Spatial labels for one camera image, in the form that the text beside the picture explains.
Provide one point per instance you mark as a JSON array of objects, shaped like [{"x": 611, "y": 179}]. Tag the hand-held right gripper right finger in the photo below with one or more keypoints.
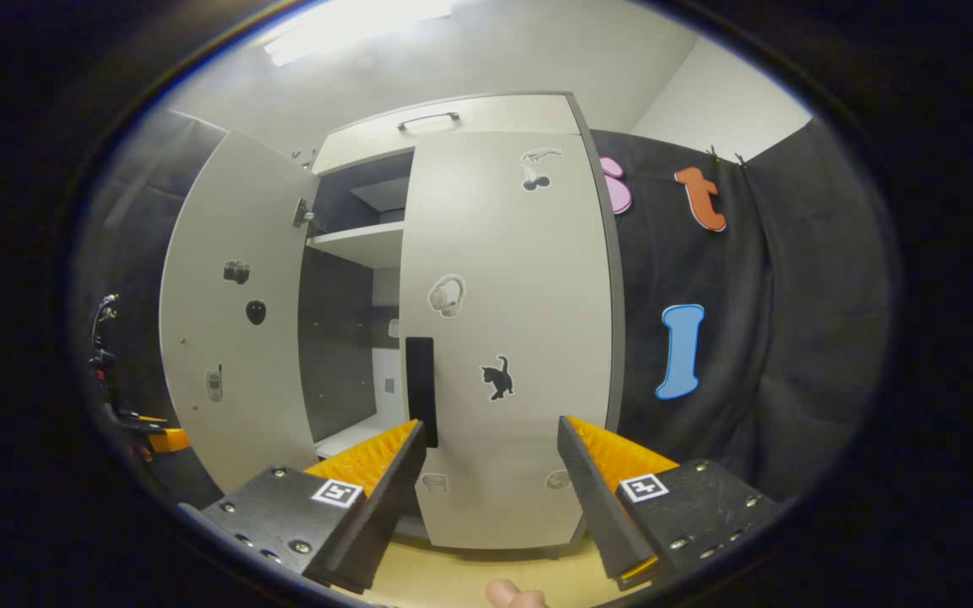
[{"x": 592, "y": 498}]

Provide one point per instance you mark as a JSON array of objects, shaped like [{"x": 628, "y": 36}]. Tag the white and grey cabinet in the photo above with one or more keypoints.
[{"x": 334, "y": 338}]

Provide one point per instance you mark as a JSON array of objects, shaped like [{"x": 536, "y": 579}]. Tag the cabinet door with camera sticker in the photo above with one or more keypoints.
[{"x": 258, "y": 422}]

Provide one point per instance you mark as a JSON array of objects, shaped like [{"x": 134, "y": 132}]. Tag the white cabinet shelf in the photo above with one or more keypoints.
[{"x": 364, "y": 243}]

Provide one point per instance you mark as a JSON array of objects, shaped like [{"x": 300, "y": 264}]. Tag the metal door hinge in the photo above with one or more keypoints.
[{"x": 303, "y": 214}]

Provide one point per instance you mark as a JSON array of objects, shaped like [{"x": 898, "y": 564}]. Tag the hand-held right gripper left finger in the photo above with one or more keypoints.
[{"x": 385, "y": 507}]

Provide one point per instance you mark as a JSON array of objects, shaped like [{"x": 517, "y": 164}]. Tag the cabinet door with headphone sticker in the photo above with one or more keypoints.
[{"x": 537, "y": 279}]

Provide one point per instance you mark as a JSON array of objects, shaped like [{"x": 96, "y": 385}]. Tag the black backdrop cloth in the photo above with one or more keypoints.
[{"x": 790, "y": 338}]

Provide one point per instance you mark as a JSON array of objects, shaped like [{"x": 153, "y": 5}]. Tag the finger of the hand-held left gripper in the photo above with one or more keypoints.
[{"x": 167, "y": 441}]

